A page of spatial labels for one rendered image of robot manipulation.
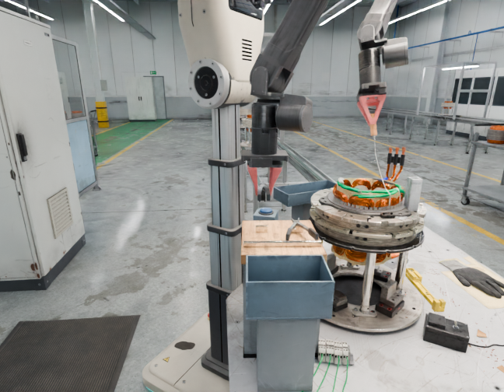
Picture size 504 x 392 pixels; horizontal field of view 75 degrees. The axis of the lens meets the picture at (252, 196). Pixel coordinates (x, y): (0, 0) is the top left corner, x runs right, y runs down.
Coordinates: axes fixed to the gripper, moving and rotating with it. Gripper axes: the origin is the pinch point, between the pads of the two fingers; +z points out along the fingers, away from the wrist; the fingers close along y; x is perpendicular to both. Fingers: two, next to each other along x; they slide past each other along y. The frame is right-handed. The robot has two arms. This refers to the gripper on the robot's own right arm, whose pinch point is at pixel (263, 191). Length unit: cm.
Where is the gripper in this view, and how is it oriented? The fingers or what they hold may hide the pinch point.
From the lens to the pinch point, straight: 75.7
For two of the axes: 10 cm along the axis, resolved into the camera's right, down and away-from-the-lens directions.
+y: 10.0, 0.0, 0.3
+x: -0.3, -3.2, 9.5
